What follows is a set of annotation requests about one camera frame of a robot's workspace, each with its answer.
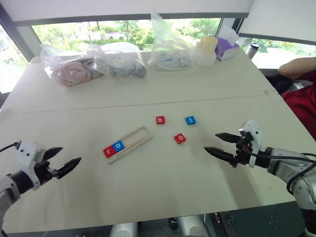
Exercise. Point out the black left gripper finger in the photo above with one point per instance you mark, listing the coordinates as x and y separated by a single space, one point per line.
54 151
70 166

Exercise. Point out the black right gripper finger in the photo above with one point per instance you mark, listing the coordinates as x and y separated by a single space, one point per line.
228 137
219 154

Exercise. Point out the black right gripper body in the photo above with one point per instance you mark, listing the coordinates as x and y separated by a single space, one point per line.
243 154

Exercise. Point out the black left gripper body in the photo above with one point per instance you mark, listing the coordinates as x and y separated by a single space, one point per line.
44 170

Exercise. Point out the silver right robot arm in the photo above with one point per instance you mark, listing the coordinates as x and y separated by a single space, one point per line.
281 160

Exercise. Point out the person's bare forearm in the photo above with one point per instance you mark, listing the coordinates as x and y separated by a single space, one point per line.
296 67

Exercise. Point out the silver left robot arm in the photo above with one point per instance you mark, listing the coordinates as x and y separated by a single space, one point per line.
10 185

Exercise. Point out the blue tile letter t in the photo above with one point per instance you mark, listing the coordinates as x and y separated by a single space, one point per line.
190 120

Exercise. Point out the red tile letter r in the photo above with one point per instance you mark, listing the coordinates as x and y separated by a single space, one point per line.
109 151

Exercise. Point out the red tile letter o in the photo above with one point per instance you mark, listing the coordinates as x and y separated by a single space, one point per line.
180 139

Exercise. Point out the blue tile letter o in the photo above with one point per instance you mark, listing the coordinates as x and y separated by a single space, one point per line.
119 146

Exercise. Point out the red tile letter b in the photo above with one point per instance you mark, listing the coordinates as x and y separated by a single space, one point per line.
160 120

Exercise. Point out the wooden letter tile rack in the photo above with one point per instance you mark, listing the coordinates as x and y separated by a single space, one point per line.
138 139

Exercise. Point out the grey rounded shape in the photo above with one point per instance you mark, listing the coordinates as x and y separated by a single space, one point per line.
123 229
192 225

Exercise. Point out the person in red shirt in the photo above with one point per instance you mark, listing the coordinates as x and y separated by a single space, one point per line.
302 103

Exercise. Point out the plastic bag with pink cloth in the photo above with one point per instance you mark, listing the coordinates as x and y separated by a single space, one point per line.
71 70

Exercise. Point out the purple and white box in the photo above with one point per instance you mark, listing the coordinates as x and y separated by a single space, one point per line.
225 48

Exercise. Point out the dark lidded tumbler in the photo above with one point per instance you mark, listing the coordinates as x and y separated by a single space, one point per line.
254 50

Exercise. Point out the plastic container yellow lid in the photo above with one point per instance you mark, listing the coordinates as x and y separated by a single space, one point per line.
207 48

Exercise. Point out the tall clear plastic bag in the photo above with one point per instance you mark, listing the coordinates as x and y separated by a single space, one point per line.
170 49

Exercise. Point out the plastic bag with grey items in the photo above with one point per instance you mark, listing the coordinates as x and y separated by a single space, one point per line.
123 63

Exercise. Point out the white roller blind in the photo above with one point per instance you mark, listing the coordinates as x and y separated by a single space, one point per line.
281 17
123 8

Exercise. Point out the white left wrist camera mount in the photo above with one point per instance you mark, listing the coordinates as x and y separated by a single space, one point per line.
28 154

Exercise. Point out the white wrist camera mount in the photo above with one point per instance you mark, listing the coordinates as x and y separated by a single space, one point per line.
255 134
28 154

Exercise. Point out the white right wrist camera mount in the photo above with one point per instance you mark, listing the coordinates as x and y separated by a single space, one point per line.
255 134

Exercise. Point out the black table frame bar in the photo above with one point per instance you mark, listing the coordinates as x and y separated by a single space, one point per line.
225 224

